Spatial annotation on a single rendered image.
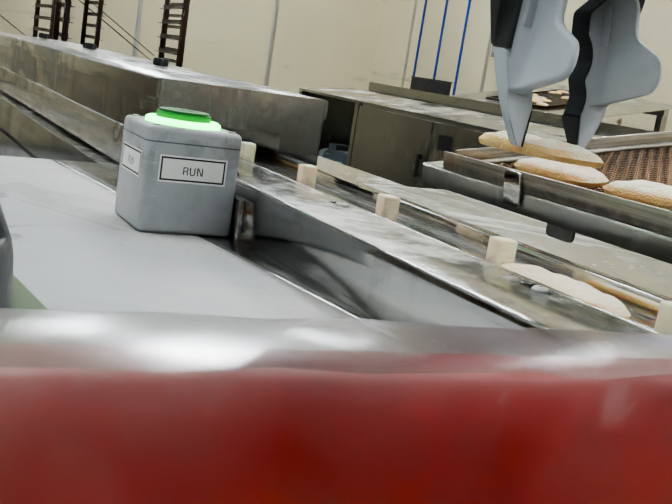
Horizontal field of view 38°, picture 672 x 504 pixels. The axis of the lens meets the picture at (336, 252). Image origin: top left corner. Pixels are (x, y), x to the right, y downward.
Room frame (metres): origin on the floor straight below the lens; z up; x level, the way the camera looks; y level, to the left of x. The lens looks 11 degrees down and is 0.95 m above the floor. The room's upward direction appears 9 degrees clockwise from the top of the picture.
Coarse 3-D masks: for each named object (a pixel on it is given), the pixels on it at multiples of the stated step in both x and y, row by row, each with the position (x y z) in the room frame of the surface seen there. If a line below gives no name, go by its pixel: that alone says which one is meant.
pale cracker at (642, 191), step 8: (608, 184) 0.70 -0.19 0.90; (616, 184) 0.69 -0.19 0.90; (624, 184) 0.69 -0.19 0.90; (632, 184) 0.68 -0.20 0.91; (640, 184) 0.68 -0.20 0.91; (648, 184) 0.68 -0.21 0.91; (656, 184) 0.68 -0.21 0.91; (664, 184) 0.68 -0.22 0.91; (608, 192) 0.70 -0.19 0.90; (616, 192) 0.69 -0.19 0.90; (624, 192) 0.68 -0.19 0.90; (632, 192) 0.67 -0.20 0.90; (640, 192) 0.67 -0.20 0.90; (648, 192) 0.67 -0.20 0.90; (656, 192) 0.66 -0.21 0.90; (664, 192) 0.66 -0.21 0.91; (632, 200) 0.67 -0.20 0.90; (640, 200) 0.67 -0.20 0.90; (648, 200) 0.66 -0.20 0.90; (656, 200) 0.66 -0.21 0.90; (664, 200) 0.65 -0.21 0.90
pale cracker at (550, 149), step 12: (492, 132) 0.60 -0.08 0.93; (504, 132) 0.58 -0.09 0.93; (492, 144) 0.58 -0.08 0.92; (504, 144) 0.57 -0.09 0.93; (528, 144) 0.55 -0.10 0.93; (540, 144) 0.55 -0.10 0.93; (552, 144) 0.55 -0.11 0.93; (564, 144) 0.55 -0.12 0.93; (540, 156) 0.54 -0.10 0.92; (552, 156) 0.54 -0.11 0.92; (564, 156) 0.53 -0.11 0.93; (576, 156) 0.53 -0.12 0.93; (588, 156) 0.53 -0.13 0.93
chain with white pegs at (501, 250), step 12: (252, 144) 0.94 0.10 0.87; (240, 156) 0.94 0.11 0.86; (252, 156) 0.94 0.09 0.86; (300, 168) 0.82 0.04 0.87; (312, 168) 0.82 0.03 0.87; (300, 180) 0.82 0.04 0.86; (312, 180) 0.82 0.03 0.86; (384, 204) 0.69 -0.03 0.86; (396, 204) 0.69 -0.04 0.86; (384, 216) 0.69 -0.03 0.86; (396, 216) 0.70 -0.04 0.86; (492, 240) 0.57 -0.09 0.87; (504, 240) 0.57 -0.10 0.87; (492, 252) 0.57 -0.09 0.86; (504, 252) 0.57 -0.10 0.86; (660, 312) 0.45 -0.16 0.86; (660, 324) 0.45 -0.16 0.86
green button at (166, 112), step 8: (160, 112) 0.70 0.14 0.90; (168, 112) 0.70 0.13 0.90; (176, 112) 0.70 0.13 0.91; (184, 112) 0.70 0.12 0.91; (192, 112) 0.71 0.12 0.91; (200, 112) 0.72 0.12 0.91; (184, 120) 0.70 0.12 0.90; (192, 120) 0.70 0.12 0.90; (200, 120) 0.70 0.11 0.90; (208, 120) 0.71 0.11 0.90
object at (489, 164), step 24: (600, 144) 0.89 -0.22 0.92; (624, 144) 0.90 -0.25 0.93; (648, 144) 0.91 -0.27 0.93; (456, 168) 0.80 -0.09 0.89; (480, 168) 0.77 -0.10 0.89; (504, 168) 0.74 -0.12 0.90; (600, 168) 0.80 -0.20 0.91; (624, 168) 0.81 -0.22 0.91; (648, 168) 0.81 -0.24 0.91; (528, 192) 0.71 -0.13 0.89; (552, 192) 0.69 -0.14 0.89; (576, 192) 0.67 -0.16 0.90; (600, 192) 0.64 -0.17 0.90; (624, 216) 0.62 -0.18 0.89; (648, 216) 0.60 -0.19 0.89
